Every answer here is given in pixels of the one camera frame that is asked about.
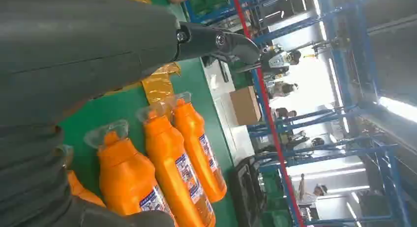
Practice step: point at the blue metal rack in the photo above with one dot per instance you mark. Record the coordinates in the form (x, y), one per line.
(389, 180)
(286, 28)

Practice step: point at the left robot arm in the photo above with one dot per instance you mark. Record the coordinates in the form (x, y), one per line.
(29, 173)

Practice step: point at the green table mat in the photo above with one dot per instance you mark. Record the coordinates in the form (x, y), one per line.
(195, 82)

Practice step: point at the black foam-lined case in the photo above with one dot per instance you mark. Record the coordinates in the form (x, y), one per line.
(244, 193)

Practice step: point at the blue steel column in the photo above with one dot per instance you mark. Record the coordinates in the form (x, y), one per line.
(356, 46)

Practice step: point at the white table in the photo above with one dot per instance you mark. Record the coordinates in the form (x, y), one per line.
(241, 144)

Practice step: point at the cardboard box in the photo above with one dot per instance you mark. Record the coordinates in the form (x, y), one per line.
(244, 105)

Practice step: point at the person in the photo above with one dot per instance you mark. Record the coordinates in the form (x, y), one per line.
(298, 142)
(317, 189)
(285, 113)
(283, 88)

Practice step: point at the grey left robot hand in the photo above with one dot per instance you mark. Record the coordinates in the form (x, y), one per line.
(81, 49)

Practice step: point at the orange plastic bottle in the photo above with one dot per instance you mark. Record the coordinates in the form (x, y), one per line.
(123, 176)
(195, 134)
(81, 189)
(169, 154)

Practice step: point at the yellow plastic sheet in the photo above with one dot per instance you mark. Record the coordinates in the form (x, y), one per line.
(159, 82)

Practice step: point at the red pole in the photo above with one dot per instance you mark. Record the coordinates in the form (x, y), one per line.
(270, 121)

